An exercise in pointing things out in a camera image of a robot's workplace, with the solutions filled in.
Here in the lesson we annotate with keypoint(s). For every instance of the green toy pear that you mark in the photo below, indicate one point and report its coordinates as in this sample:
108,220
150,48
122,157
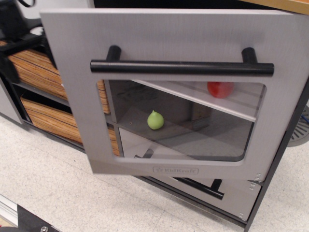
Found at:
155,120

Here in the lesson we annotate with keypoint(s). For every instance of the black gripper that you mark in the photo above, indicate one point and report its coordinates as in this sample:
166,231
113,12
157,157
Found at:
16,32

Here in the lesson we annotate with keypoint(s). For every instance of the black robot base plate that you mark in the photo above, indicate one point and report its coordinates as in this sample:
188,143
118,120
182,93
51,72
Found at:
28,222

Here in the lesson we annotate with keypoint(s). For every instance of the white oven shelf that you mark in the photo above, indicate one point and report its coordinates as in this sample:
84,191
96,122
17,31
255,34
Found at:
243,102

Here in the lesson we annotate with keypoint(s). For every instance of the grey lower drawer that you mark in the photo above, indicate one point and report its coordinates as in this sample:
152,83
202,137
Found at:
239,195

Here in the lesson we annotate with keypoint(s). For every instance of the lower wood-pattern bin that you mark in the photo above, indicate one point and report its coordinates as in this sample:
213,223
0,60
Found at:
51,116

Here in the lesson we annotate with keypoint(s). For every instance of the grey round base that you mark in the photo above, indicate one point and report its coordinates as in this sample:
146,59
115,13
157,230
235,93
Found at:
301,131

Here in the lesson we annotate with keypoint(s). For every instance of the wood-pattern bin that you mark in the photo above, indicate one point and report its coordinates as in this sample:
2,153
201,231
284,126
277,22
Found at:
35,70
51,116

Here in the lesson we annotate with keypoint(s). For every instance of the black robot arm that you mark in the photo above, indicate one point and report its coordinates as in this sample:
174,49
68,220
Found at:
10,8

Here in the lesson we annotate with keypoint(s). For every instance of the black drawer handle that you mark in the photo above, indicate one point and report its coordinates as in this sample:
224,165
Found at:
180,183

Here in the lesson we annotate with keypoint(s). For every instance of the upper wood-pattern bin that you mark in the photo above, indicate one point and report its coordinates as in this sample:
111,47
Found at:
35,70

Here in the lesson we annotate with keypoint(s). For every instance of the grey toy oven door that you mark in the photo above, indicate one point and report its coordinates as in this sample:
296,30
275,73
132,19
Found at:
222,146

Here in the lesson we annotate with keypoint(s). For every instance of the red toy tomato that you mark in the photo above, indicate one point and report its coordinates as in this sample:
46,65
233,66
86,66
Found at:
220,90

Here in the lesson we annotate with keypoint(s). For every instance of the black oven door handle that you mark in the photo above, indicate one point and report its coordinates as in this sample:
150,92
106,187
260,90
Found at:
249,66

